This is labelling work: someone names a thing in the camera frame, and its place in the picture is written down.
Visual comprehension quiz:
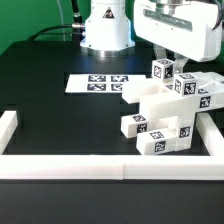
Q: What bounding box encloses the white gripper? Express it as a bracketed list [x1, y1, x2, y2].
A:
[134, 0, 222, 74]

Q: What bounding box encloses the white tagged cube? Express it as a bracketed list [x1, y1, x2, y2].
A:
[173, 73, 198, 97]
[152, 58, 174, 81]

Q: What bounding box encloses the white chair back frame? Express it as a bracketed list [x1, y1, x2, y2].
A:
[122, 72, 224, 112]

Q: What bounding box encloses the white chair seat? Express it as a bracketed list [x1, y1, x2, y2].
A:
[139, 80, 214, 150]

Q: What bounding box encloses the white U-shaped fence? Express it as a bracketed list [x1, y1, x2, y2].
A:
[0, 111, 224, 180]

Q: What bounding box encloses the white marker base plate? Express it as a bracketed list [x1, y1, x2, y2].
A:
[65, 74, 146, 93]

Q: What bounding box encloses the black cable with connector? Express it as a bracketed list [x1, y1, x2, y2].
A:
[27, 0, 86, 42]

